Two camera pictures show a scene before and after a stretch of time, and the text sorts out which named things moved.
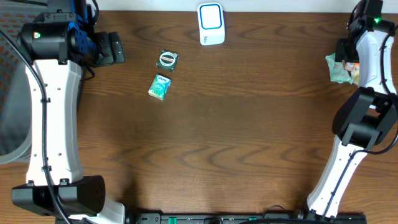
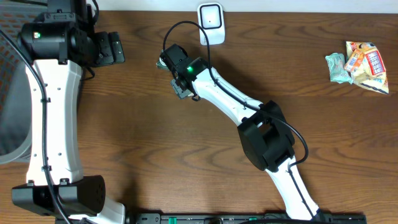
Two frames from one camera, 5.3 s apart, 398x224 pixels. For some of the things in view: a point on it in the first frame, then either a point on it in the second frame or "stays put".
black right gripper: (342, 51) → (185, 90)
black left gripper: (104, 47) stays put
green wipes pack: (337, 73) stays put
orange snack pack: (352, 66) stays put
